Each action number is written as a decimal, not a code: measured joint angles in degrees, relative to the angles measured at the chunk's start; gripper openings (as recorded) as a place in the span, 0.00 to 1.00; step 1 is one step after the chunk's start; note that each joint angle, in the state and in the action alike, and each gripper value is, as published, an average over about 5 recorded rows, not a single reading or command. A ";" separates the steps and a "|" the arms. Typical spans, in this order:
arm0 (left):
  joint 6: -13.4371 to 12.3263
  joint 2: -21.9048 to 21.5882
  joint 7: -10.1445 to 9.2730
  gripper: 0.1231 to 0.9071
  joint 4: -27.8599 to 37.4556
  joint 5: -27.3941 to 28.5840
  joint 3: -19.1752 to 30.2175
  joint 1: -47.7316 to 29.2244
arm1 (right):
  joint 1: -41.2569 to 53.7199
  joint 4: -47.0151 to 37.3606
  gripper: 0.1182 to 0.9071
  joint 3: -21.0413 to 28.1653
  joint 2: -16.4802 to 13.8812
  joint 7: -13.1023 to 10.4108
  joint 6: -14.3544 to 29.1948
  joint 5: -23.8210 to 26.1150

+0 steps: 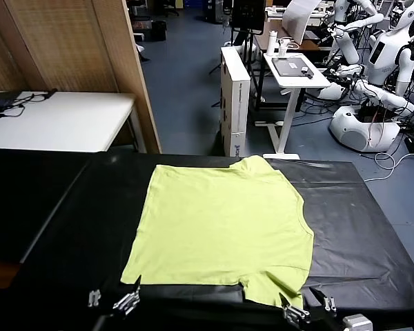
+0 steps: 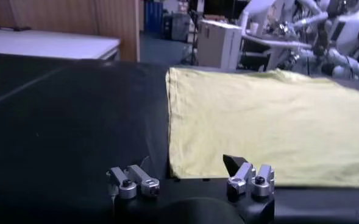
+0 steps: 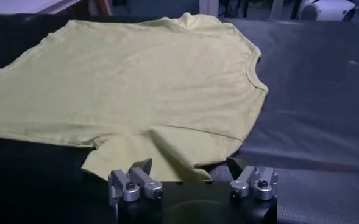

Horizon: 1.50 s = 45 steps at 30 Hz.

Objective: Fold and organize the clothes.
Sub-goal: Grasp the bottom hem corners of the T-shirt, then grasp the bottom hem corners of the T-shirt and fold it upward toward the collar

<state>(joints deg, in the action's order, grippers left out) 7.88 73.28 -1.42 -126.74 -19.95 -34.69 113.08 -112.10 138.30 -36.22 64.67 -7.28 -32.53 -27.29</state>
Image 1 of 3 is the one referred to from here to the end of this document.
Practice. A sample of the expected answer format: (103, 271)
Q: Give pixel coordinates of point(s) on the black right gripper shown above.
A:
(321, 324)

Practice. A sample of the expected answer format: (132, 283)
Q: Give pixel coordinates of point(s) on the white rectangular table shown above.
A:
(65, 120)

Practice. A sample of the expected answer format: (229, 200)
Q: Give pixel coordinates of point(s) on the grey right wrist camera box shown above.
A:
(357, 324)

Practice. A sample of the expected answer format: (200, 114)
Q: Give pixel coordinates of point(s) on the glossy black table cover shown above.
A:
(348, 224)

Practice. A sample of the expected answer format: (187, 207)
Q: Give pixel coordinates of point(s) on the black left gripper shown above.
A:
(112, 324)

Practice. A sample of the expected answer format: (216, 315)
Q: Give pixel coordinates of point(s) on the white water bottle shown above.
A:
(272, 43)

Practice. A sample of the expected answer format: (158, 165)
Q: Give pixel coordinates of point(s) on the wooden bamboo partition screen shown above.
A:
(65, 45)

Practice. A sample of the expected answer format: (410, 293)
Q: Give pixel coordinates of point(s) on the black power strip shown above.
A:
(411, 143)

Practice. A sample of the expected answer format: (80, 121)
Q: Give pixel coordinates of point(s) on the white standing desk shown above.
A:
(296, 81)

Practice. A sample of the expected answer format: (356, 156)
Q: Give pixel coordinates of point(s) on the tall white cardboard box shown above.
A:
(234, 100)

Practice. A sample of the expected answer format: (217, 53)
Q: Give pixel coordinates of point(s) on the white curved sheet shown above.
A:
(296, 20)

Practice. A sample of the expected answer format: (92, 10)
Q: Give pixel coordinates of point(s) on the large white humanoid robot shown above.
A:
(383, 58)

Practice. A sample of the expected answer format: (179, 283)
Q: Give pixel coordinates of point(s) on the lime green t-shirt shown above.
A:
(221, 224)

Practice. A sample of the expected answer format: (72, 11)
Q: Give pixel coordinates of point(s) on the dark flat laptop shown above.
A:
(0, 102)

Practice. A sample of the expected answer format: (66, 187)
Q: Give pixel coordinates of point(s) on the small black device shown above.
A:
(307, 72)

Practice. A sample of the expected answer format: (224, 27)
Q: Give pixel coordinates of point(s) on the small white humanoid robot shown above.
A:
(346, 45)

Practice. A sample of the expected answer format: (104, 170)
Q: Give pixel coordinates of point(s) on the black waste bin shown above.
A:
(158, 30)

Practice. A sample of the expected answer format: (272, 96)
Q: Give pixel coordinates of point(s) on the white cup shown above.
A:
(283, 48)

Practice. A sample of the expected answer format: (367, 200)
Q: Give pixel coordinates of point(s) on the grey closed laptop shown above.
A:
(291, 66)

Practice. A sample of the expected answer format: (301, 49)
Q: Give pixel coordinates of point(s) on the matte black table cover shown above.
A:
(20, 200)

